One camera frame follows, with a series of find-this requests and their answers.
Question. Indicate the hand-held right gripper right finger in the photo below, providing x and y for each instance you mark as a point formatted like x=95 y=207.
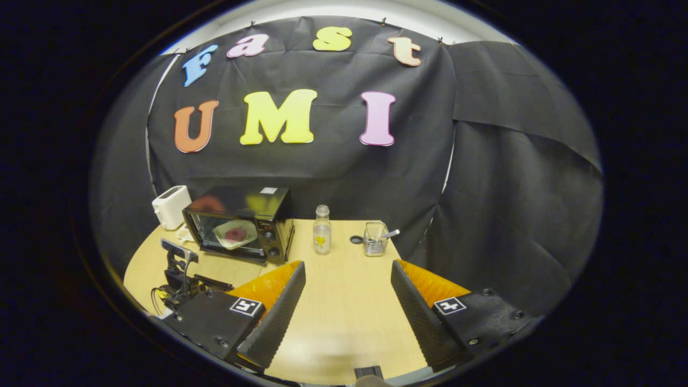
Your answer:
x=424 y=322

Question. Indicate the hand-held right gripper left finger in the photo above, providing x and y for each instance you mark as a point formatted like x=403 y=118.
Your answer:
x=274 y=322

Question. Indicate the pink ham slice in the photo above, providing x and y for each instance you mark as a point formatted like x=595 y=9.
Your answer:
x=235 y=234

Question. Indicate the white square plate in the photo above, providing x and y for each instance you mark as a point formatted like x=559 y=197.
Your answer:
x=247 y=230

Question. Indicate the black electric oven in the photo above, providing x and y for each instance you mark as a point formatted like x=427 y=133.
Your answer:
x=274 y=215

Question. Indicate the small white dish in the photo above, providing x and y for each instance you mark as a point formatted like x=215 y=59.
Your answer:
x=184 y=235

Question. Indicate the white toaster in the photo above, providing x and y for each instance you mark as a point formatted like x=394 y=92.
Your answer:
x=172 y=207

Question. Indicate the clear glass bottle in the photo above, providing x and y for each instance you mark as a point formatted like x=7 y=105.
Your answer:
x=322 y=236

